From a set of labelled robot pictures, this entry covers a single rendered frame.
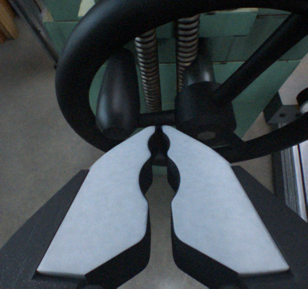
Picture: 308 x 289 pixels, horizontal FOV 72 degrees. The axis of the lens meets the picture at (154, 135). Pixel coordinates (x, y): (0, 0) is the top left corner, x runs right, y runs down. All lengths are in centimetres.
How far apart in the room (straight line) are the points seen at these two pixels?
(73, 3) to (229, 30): 21
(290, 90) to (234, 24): 33
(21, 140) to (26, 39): 81
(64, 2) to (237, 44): 27
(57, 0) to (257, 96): 43
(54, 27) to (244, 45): 31
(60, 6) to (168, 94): 26
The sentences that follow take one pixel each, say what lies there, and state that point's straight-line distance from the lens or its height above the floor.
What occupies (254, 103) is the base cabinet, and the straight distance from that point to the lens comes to 57.
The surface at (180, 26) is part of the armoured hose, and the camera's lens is 23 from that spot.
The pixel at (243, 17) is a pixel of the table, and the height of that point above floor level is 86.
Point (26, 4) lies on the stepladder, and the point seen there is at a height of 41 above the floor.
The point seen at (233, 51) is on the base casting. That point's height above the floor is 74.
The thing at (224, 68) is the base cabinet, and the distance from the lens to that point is 45.
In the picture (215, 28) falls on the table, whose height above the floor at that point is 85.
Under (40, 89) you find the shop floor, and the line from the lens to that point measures 148.
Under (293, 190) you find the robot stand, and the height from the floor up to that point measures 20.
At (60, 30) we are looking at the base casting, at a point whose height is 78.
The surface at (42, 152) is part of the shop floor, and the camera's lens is 124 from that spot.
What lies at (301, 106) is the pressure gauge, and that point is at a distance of 50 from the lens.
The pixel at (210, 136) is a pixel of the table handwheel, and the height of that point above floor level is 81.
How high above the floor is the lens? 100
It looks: 63 degrees down
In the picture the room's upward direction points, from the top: 3 degrees counter-clockwise
